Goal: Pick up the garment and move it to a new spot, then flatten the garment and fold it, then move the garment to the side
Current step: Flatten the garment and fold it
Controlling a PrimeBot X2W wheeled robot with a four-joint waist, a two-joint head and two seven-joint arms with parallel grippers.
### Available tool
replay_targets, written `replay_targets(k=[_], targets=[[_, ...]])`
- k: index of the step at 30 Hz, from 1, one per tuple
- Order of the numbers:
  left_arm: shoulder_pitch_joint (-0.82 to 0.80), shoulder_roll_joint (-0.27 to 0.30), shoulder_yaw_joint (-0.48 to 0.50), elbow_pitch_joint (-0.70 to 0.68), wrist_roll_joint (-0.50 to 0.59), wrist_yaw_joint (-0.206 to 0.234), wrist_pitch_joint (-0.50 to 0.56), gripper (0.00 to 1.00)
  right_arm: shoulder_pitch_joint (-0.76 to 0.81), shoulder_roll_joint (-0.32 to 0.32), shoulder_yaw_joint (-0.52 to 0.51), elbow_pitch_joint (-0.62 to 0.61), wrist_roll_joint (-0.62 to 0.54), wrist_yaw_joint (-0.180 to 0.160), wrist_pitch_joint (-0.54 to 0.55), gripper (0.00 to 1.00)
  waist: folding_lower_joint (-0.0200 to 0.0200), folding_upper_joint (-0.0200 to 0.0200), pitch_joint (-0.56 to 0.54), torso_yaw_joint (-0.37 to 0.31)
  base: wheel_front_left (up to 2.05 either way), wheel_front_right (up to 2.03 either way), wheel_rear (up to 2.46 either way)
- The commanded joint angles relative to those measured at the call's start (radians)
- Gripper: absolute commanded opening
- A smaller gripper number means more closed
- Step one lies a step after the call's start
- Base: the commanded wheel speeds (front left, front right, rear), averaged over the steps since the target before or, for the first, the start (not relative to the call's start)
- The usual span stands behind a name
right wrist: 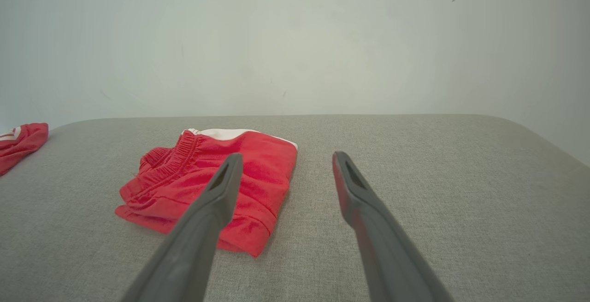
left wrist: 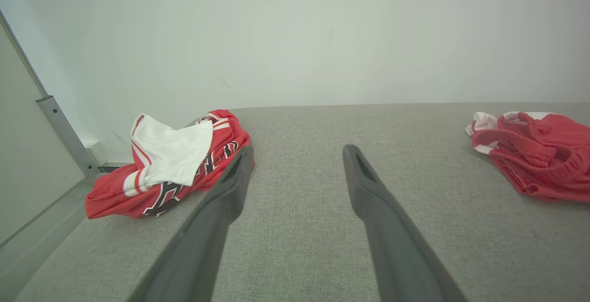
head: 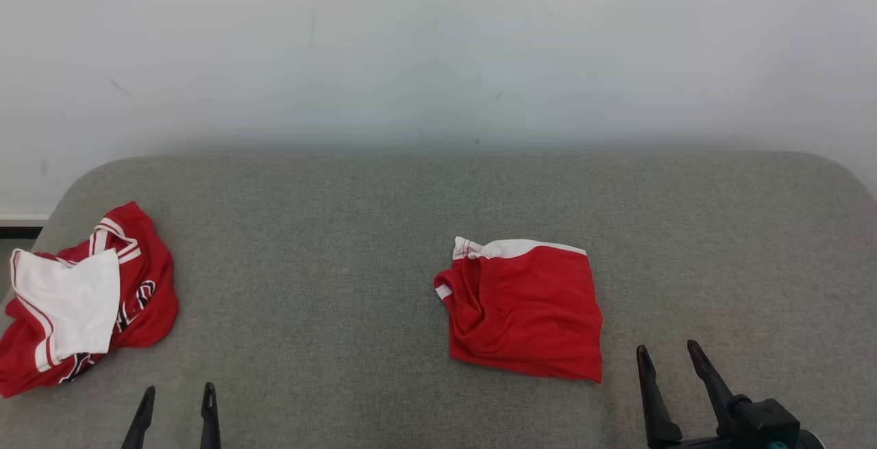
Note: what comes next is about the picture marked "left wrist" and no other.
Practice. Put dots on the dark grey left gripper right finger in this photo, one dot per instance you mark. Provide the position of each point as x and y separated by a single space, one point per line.
392 242

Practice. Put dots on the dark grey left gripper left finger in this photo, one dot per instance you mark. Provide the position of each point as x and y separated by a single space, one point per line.
203 237

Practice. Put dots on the red white lettered jersey shirt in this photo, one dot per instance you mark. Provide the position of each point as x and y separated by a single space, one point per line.
115 200

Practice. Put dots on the red shorts with white trim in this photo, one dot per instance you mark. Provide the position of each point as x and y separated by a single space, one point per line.
544 159

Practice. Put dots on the grey fabric sofa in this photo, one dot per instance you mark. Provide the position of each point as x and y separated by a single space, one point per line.
299 177

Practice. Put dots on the small white wall box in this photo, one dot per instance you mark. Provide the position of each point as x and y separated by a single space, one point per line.
97 152

